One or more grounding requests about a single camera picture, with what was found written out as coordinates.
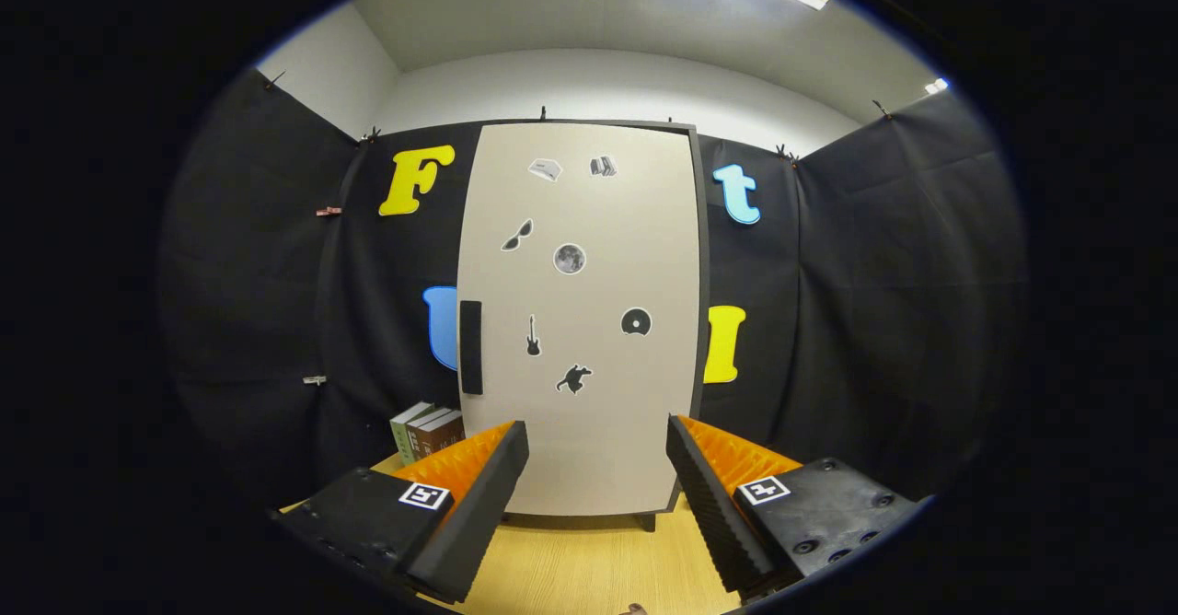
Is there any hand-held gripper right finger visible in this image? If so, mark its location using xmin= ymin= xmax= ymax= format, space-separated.
xmin=665 ymin=414 xmax=928 ymax=598

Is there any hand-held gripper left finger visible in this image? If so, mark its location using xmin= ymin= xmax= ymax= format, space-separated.
xmin=274 ymin=420 xmax=531 ymax=605

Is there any black door handle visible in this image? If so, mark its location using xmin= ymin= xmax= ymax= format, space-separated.
xmin=458 ymin=299 xmax=484 ymax=397

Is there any thin brown book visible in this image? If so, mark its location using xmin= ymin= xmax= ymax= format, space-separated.
xmin=405 ymin=406 xmax=454 ymax=462

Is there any green book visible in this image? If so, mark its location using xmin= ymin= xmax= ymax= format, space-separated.
xmin=389 ymin=400 xmax=435 ymax=466

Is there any grey cabinet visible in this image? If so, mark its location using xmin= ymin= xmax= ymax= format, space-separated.
xmin=456 ymin=118 xmax=711 ymax=533

